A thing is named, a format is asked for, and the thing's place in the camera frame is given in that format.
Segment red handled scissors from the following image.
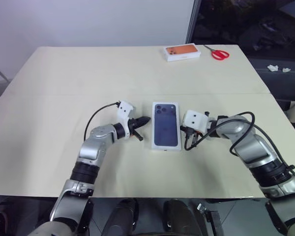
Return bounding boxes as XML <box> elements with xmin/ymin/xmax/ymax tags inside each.
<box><xmin>203</xmin><ymin>44</ymin><xmax>230</xmax><ymax>61</ymax></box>

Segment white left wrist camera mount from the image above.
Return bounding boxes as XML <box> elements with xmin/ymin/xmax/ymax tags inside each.
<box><xmin>117</xmin><ymin>100</ymin><xmax>136</xmax><ymax>140</ymax></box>

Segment grey window frame post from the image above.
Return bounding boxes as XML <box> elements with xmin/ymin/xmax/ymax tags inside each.
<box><xmin>185</xmin><ymin>0</ymin><xmax>203</xmax><ymax>46</ymax></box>

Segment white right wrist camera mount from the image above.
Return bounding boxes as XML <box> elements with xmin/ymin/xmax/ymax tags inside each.
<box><xmin>182</xmin><ymin>110</ymin><xmax>209</xmax><ymax>133</ymax></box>

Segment white box with orange phone print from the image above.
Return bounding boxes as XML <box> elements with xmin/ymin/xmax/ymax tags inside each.
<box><xmin>162</xmin><ymin>43</ymin><xmax>202</xmax><ymax>63</ymax></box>

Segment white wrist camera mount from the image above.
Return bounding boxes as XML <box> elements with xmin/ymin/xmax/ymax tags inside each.
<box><xmin>182</xmin><ymin>110</ymin><xmax>209</xmax><ymax>133</ymax></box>
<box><xmin>117</xmin><ymin>100</ymin><xmax>136</xmax><ymax>140</ymax></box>

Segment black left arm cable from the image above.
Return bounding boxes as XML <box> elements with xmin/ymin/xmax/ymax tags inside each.
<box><xmin>84</xmin><ymin>100</ymin><xmax>121</xmax><ymax>142</ymax></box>

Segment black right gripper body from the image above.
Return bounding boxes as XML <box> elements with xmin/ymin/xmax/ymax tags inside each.
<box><xmin>181</xmin><ymin>126</ymin><xmax>205</xmax><ymax>137</ymax></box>

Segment dark rounded shape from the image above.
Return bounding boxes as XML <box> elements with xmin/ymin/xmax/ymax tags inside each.
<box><xmin>102</xmin><ymin>198</ymin><xmax>140</xmax><ymax>236</ymax></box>
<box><xmin>163</xmin><ymin>198</ymin><xmax>200</xmax><ymax>236</ymax></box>

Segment black metal bracket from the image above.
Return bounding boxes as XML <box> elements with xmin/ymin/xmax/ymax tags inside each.
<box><xmin>196</xmin><ymin>202</ymin><xmax>225</xmax><ymax>236</ymax></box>

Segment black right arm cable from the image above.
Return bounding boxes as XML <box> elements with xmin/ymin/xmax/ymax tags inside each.
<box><xmin>183</xmin><ymin>111</ymin><xmax>295</xmax><ymax>187</ymax></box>

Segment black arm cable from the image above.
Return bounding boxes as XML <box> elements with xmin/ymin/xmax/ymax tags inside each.
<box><xmin>84</xmin><ymin>100</ymin><xmax>121</xmax><ymax>142</ymax></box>
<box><xmin>183</xmin><ymin>111</ymin><xmax>295</xmax><ymax>187</ymax></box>

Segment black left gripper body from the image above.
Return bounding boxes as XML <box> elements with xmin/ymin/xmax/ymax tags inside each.
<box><xmin>127</xmin><ymin>118</ymin><xmax>139</xmax><ymax>137</ymax></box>

